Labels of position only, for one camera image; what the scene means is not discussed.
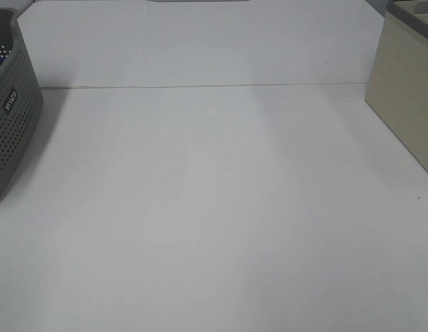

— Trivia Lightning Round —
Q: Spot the beige storage box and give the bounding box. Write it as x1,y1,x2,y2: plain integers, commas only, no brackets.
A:
365,1,428,173

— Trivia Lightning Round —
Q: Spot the grey perforated plastic basket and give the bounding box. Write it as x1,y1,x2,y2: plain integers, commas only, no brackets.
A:
0,8,44,199

